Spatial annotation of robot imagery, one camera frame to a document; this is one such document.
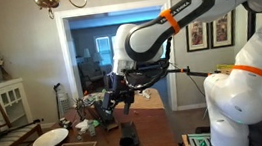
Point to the black vertical pole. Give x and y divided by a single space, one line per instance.
251 26

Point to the bronze ringed dancing statue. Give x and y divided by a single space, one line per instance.
80 109

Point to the white cabinet glass doors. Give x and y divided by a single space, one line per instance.
10 101

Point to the black floor stand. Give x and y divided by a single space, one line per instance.
57 98

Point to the pale cardboard piece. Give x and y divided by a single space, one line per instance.
112 126

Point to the long dark brown box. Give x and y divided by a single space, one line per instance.
104 118

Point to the yellow box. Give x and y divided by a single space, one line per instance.
224 68

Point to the white ribbed heater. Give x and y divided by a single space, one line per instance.
64 103

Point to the white crumpled paper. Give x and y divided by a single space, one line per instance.
83 124

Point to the white plate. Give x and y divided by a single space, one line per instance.
50 139

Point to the dark armchair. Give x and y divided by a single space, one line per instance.
89 75

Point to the white door frame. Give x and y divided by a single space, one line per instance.
65 57

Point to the black horizontal rod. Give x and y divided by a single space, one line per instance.
194 72

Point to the white tissue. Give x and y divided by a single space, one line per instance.
146 94

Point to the small black table object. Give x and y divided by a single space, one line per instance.
65 123

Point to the green lit metal base plate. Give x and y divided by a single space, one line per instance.
200 145

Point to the small glass bottle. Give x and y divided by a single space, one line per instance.
92 129

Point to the white table lamp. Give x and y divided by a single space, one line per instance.
86 53
97 57

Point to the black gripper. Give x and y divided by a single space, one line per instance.
121 86

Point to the black framed picture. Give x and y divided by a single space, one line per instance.
222 31
197 36

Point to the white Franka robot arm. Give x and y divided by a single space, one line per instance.
242 103

